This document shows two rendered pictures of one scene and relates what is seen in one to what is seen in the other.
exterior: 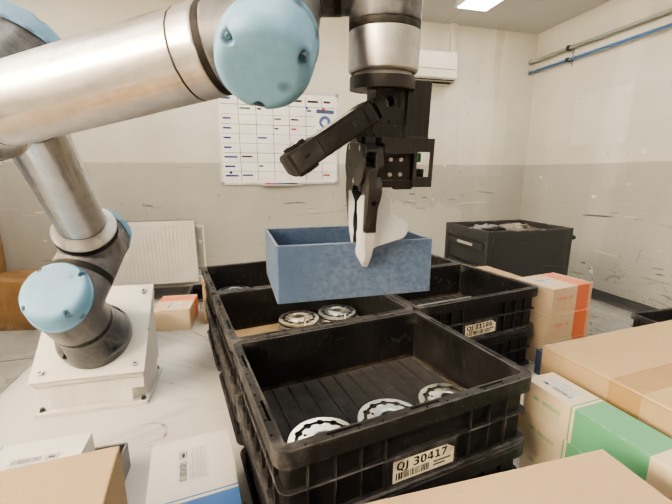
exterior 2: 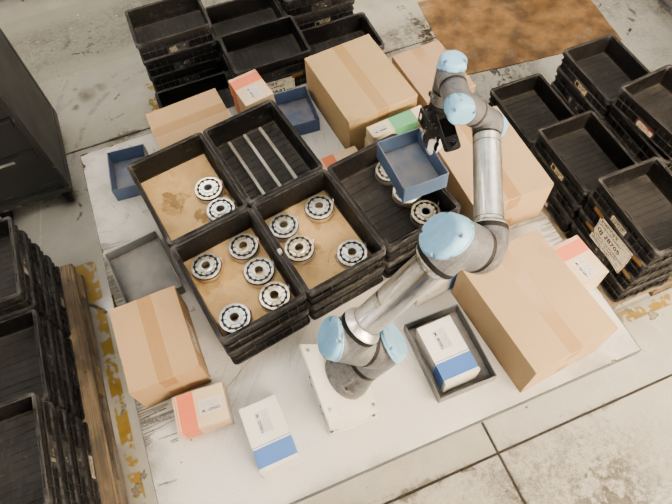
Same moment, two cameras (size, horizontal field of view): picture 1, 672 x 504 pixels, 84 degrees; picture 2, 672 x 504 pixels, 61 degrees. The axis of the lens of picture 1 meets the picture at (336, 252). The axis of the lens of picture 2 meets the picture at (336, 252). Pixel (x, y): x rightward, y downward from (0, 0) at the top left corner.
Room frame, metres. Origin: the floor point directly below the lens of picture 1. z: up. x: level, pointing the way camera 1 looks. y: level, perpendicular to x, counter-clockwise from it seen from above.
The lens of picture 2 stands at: (0.83, 1.07, 2.51)
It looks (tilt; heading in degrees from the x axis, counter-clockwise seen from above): 60 degrees down; 267
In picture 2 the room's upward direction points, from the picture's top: 5 degrees counter-clockwise
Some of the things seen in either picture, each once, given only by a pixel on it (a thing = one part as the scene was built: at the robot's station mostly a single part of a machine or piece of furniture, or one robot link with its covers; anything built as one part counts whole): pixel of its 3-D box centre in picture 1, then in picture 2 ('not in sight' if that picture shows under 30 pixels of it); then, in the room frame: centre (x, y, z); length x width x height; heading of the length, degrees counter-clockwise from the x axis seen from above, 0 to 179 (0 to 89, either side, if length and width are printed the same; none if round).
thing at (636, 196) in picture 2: not in sight; (634, 232); (-0.53, -0.06, 0.37); 0.40 x 0.30 x 0.45; 105
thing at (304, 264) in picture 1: (341, 257); (411, 164); (0.52, -0.01, 1.11); 0.20 x 0.15 x 0.07; 105
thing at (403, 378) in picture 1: (370, 391); (391, 197); (0.56, -0.06, 0.87); 0.40 x 0.30 x 0.11; 114
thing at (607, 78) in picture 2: not in sight; (598, 91); (-0.71, -0.94, 0.31); 0.40 x 0.30 x 0.34; 105
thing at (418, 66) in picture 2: not in sight; (430, 85); (0.28, -0.66, 0.78); 0.30 x 0.22 x 0.16; 108
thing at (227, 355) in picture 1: (308, 326); (318, 236); (0.83, 0.07, 0.87); 0.40 x 0.30 x 0.11; 114
